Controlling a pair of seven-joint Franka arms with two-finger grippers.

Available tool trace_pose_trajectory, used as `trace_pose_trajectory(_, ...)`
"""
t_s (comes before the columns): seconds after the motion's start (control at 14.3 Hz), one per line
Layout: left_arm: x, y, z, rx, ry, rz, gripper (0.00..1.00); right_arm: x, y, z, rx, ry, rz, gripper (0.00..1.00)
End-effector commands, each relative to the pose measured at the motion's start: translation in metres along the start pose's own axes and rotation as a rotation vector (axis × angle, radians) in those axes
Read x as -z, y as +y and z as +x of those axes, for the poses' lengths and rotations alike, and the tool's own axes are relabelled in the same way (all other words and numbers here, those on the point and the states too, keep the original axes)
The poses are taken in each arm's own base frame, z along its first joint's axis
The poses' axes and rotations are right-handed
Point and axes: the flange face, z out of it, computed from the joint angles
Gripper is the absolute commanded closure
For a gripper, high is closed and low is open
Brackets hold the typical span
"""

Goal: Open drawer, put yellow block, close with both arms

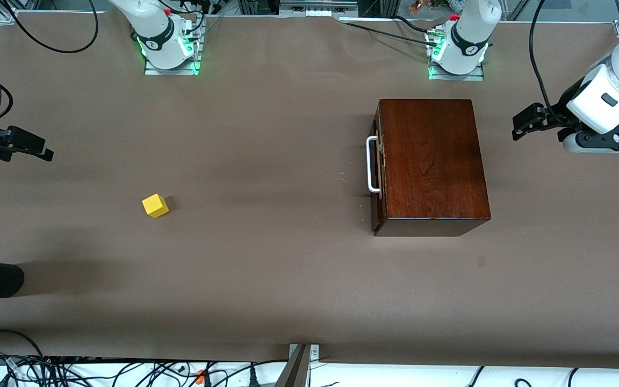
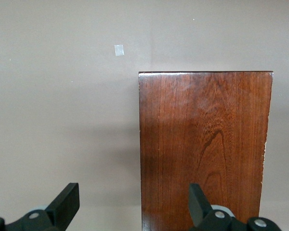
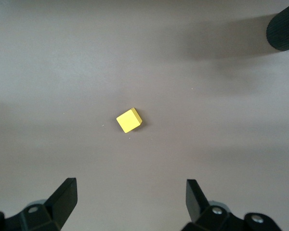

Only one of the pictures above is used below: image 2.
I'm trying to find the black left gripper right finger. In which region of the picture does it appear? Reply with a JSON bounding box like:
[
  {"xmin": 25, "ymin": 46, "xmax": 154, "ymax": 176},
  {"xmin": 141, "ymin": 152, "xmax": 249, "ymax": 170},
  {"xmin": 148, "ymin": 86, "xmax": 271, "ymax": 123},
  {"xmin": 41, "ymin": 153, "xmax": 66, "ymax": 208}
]
[{"xmin": 188, "ymin": 183, "xmax": 212, "ymax": 228}]

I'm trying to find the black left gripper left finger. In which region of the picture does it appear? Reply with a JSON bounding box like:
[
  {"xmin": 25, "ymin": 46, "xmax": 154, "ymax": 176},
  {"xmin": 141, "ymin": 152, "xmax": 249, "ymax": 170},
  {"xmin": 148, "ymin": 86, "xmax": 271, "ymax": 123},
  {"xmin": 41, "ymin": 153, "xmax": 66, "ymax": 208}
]
[{"xmin": 45, "ymin": 182, "xmax": 80, "ymax": 231}]

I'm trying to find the dark brown wooden cabinet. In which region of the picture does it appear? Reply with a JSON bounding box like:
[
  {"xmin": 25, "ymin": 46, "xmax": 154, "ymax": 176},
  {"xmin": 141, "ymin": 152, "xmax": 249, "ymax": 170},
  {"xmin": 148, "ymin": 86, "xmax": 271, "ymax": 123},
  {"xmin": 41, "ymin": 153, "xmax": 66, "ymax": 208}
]
[{"xmin": 138, "ymin": 70, "xmax": 274, "ymax": 231}]

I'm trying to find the small clear tape piece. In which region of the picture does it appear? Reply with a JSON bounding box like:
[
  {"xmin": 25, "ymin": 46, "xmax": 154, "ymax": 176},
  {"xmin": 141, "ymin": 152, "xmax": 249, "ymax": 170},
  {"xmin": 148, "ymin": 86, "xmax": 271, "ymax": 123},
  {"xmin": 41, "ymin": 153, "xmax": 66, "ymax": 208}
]
[{"xmin": 114, "ymin": 44, "xmax": 125, "ymax": 57}]

